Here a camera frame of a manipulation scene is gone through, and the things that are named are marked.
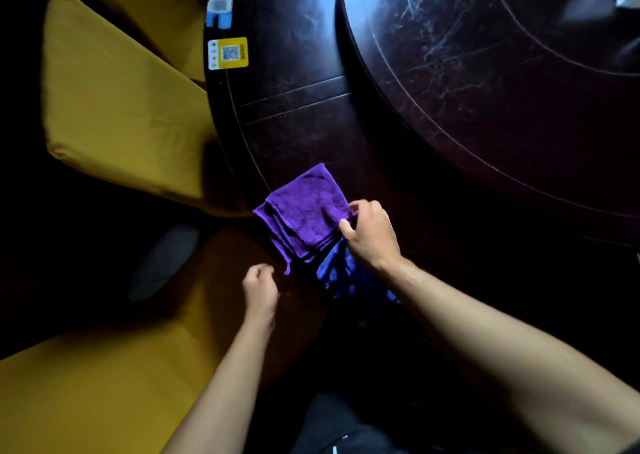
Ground person's left hand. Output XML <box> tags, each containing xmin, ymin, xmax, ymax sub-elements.
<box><xmin>242</xmin><ymin>264</ymin><xmax>280</xmax><ymax>325</ymax></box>

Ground person's right hand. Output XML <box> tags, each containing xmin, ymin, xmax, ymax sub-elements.
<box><xmin>339</xmin><ymin>199</ymin><xmax>403</xmax><ymax>273</ymax></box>

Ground purple cleaning cloth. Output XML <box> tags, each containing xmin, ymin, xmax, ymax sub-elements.
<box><xmin>252</xmin><ymin>163</ymin><xmax>357</xmax><ymax>275</ymax></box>

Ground person's right forearm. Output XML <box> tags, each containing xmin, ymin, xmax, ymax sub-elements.
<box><xmin>379</xmin><ymin>258</ymin><xmax>640</xmax><ymax>454</ymax></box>

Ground person's left forearm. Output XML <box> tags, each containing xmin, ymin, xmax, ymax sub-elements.
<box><xmin>161</xmin><ymin>314</ymin><xmax>277</xmax><ymax>454</ymax></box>

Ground blue cleaning cloth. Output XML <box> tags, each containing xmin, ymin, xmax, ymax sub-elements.
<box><xmin>316</xmin><ymin>239</ymin><xmax>401</xmax><ymax>305</ymax></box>

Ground person's dark shoe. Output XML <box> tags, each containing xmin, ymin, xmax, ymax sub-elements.
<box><xmin>127</xmin><ymin>224</ymin><xmax>201</xmax><ymax>303</ymax></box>

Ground yellow covered chair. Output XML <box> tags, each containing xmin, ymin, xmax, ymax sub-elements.
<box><xmin>42</xmin><ymin>0</ymin><xmax>251</xmax><ymax>218</ymax></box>
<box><xmin>67</xmin><ymin>0</ymin><xmax>236</xmax><ymax>84</ymax></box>
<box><xmin>0</xmin><ymin>226</ymin><xmax>326</xmax><ymax>454</ymax></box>

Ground person's dark trousers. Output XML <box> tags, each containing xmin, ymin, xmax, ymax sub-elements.
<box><xmin>290</xmin><ymin>393</ymin><xmax>416</xmax><ymax>454</ymax></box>

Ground dark round turntable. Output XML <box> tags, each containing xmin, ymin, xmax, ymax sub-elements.
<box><xmin>336</xmin><ymin>0</ymin><xmax>640</xmax><ymax>242</ymax></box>

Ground yellow square sticker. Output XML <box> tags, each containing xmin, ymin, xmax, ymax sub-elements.
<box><xmin>207</xmin><ymin>37</ymin><xmax>249</xmax><ymax>71</ymax></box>

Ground blue and white sticker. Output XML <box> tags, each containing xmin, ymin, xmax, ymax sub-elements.
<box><xmin>205</xmin><ymin>0</ymin><xmax>234</xmax><ymax>30</ymax></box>

